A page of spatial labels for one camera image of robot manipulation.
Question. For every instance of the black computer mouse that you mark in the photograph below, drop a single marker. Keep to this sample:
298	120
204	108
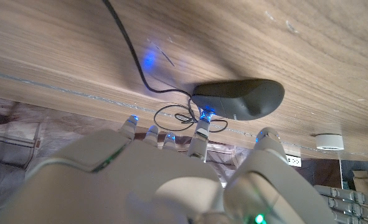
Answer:
243	96

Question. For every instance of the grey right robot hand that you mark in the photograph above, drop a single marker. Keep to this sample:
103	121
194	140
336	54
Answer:
124	186

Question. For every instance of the printed sofa room backdrop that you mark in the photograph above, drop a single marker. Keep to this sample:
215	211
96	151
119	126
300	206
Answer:
31	140

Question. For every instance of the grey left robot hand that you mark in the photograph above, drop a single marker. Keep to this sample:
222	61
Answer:
358	208

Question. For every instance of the white power strip box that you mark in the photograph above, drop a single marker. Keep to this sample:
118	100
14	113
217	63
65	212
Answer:
294	161

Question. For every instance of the white tape roll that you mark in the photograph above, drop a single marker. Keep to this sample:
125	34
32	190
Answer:
329	141

